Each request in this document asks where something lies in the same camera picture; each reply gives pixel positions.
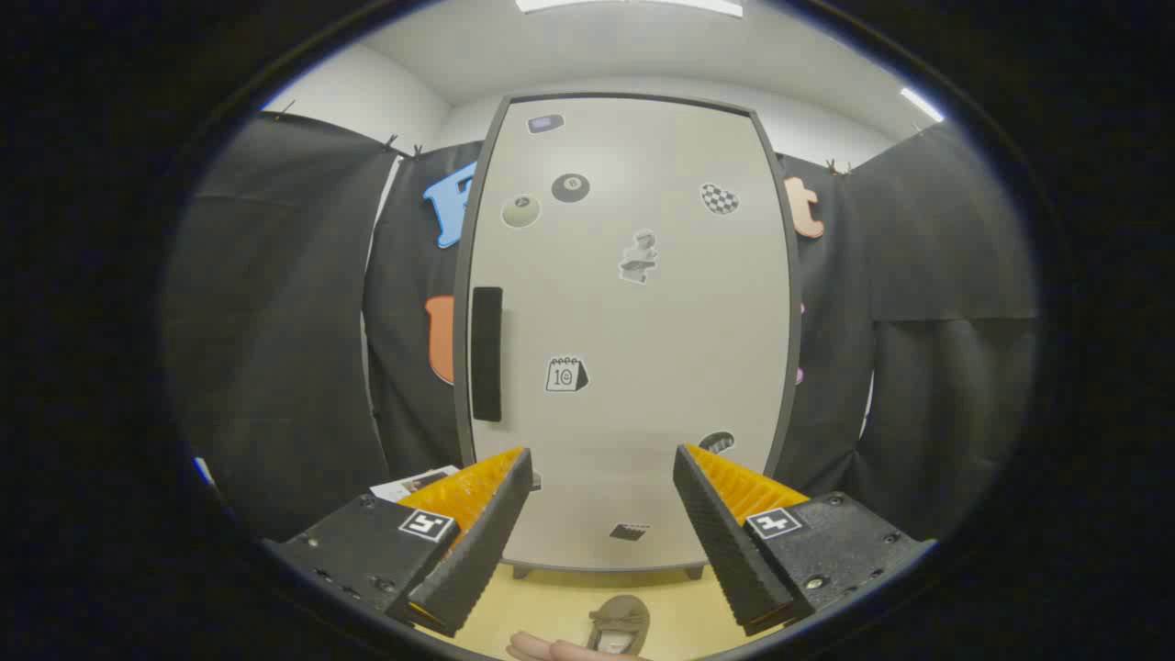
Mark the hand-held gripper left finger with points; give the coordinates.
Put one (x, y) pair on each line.
(477, 551)

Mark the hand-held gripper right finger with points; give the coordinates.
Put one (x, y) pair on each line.
(725, 551)

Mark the brown fuzzy slipper shoe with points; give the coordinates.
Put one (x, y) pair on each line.
(620, 622)

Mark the beige shoe cabinet door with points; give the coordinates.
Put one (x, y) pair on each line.
(643, 349)

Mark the grey shoe cabinet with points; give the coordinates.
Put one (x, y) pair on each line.
(463, 275)

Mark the small white printed box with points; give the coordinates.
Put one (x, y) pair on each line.
(418, 482)

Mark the black backdrop cloth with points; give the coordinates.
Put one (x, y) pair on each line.
(275, 321)

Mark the small ceiling light panel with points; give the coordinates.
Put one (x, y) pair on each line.
(922, 104)

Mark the long ceiling light panel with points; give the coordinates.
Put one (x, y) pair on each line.
(633, 5)

